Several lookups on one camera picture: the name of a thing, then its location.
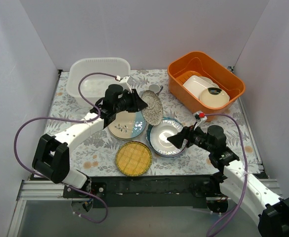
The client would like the speckled grey plate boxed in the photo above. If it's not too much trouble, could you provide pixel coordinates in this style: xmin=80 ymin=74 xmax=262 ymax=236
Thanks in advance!
xmin=141 ymin=90 xmax=164 ymax=126

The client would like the white ribbed deep plate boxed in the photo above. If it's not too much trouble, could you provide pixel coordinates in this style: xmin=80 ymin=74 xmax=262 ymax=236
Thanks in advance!
xmin=150 ymin=120 xmax=186 ymax=155

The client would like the teal embossed plate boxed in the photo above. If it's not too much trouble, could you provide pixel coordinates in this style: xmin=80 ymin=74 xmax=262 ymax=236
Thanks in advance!
xmin=146 ymin=117 xmax=184 ymax=158

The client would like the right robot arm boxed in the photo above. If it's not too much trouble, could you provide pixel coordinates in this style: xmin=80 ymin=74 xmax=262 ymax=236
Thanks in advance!
xmin=167 ymin=125 xmax=289 ymax=237

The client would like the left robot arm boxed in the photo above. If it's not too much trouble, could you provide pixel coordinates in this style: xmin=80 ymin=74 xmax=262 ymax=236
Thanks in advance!
xmin=32 ymin=84 xmax=148 ymax=198

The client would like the white plastic bin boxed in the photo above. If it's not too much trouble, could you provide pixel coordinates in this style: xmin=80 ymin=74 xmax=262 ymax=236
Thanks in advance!
xmin=66 ymin=57 xmax=130 ymax=107

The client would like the orange plastic bin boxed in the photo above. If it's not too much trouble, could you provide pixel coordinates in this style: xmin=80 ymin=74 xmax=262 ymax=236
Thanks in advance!
xmin=167 ymin=51 xmax=246 ymax=114

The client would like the white round plate in bin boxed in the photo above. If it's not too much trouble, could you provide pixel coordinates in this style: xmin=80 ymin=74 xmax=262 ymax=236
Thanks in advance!
xmin=200 ymin=76 xmax=219 ymax=88

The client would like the floral table mat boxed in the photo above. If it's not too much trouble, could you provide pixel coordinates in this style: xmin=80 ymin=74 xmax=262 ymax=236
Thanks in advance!
xmin=50 ymin=69 xmax=263 ymax=176

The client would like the cream and blue plate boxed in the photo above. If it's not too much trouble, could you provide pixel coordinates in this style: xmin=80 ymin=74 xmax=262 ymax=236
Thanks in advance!
xmin=108 ymin=111 xmax=146 ymax=140

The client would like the grey ceramic mug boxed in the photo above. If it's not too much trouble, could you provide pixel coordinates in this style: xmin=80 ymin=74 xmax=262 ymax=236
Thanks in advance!
xmin=149 ymin=84 xmax=164 ymax=96

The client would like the cream round plate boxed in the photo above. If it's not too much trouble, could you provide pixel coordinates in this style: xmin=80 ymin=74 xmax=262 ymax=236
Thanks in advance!
xmin=199 ymin=87 xmax=230 ymax=108

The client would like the woven bamboo tray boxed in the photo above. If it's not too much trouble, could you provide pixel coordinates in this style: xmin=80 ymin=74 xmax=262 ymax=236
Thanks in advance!
xmin=115 ymin=141 xmax=152 ymax=177

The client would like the white rectangular dish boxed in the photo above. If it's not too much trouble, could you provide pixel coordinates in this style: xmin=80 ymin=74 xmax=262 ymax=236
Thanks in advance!
xmin=183 ymin=75 xmax=212 ymax=98

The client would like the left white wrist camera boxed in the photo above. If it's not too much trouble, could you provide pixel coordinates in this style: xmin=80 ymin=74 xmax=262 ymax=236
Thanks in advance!
xmin=115 ymin=76 xmax=132 ymax=93

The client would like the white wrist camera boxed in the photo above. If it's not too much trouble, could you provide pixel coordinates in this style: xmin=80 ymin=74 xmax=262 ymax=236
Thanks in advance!
xmin=115 ymin=76 xmax=132 ymax=93
xmin=193 ymin=111 xmax=207 ymax=129

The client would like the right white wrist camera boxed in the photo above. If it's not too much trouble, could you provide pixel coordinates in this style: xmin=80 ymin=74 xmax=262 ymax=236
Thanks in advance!
xmin=193 ymin=111 xmax=207 ymax=129

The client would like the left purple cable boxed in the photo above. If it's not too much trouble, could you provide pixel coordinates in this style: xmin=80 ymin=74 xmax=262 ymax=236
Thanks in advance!
xmin=13 ymin=72 xmax=122 ymax=224

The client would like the purple cable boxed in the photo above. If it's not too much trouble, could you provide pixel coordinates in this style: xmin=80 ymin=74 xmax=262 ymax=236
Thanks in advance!
xmin=13 ymin=72 xmax=122 ymax=224
xmin=203 ymin=113 xmax=248 ymax=237

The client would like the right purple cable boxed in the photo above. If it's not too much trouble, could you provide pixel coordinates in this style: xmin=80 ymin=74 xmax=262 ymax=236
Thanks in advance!
xmin=203 ymin=113 xmax=248 ymax=237

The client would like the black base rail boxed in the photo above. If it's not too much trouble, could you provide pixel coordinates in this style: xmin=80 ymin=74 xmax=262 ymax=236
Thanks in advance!
xmin=62 ymin=172 xmax=244 ymax=210

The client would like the aluminium frame profile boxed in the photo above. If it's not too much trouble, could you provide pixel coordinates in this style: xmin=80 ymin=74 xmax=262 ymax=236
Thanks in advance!
xmin=7 ymin=179 xmax=66 ymax=237

